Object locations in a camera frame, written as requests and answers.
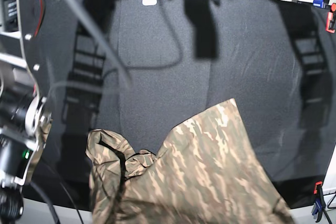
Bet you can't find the camouflage t-shirt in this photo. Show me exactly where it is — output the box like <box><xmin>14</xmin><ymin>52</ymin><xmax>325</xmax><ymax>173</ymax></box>
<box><xmin>86</xmin><ymin>99</ymin><xmax>294</xmax><ymax>223</ymax></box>

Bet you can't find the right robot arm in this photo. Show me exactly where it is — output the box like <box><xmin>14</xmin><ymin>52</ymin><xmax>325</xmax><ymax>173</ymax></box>
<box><xmin>1</xmin><ymin>0</ymin><xmax>50</xmax><ymax>223</ymax></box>

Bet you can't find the black table cloth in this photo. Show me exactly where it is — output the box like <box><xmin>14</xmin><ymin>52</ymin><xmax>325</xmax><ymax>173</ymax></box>
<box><xmin>36</xmin><ymin>0</ymin><xmax>335</xmax><ymax>210</ymax></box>

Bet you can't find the red clamp right rear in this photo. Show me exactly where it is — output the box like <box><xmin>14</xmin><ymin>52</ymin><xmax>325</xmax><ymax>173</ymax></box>
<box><xmin>325</xmin><ymin>3</ymin><xmax>336</xmax><ymax>34</ymax></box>

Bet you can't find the red blue clamp front right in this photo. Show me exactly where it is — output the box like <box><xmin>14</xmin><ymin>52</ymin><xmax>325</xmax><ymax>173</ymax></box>
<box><xmin>312</xmin><ymin>181</ymin><xmax>326</xmax><ymax>223</ymax></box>

